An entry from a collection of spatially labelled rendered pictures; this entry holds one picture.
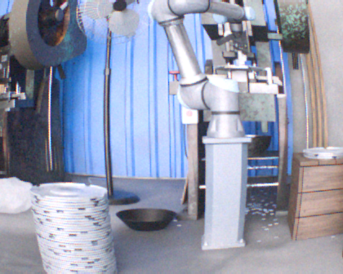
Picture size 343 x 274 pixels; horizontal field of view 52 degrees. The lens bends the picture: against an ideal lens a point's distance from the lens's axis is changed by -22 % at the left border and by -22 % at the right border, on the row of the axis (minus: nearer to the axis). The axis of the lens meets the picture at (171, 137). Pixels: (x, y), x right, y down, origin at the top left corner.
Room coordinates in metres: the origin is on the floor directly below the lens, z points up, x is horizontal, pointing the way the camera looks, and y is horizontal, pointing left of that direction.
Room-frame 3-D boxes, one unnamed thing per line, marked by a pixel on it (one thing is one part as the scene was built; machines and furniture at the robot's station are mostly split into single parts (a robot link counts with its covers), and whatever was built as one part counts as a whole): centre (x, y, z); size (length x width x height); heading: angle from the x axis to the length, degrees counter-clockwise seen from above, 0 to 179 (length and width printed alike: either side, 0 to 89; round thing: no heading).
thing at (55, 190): (1.30, 0.35, 0.31); 0.29 x 0.29 x 0.01
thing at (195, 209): (2.60, -0.18, 0.45); 0.92 x 0.12 x 0.90; 166
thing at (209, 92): (1.70, -0.20, 0.62); 0.13 x 0.12 x 0.14; 45
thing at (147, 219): (2.03, 0.13, 0.04); 0.30 x 0.30 x 0.07
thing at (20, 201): (2.19, 1.03, 0.10); 0.51 x 0.47 x 0.20; 151
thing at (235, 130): (1.69, -0.21, 0.50); 0.15 x 0.15 x 0.10
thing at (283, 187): (2.47, -0.70, 0.45); 0.92 x 0.12 x 0.90; 166
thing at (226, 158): (1.69, -0.21, 0.23); 0.19 x 0.19 x 0.45; 86
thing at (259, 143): (2.40, -0.41, 0.36); 0.34 x 0.34 x 0.10
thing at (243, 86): (2.23, -0.36, 0.72); 0.25 x 0.14 x 0.14; 166
